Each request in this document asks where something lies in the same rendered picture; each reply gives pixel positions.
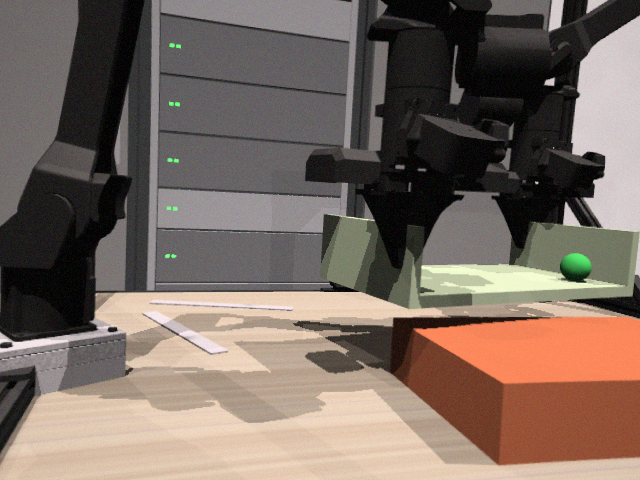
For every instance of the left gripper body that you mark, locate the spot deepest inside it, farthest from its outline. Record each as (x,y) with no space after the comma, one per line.
(523,146)

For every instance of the green ball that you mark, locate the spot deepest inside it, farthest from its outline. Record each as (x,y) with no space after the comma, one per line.
(575,267)

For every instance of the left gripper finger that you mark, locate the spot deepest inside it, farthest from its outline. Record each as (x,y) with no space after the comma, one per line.
(517,216)
(542,209)

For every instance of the grey flat bar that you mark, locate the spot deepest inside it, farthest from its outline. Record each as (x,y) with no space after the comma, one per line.
(184,332)

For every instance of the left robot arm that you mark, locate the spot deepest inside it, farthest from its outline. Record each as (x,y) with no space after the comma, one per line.
(570,44)

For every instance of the orange rectangular block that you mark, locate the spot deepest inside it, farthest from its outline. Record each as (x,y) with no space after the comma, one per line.
(528,389)

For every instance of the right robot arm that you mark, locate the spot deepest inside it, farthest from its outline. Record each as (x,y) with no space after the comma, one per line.
(68,201)

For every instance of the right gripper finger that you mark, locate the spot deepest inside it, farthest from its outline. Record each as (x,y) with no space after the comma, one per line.
(391,217)
(427,208)

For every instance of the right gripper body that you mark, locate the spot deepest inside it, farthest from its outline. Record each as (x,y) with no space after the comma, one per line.
(347,165)

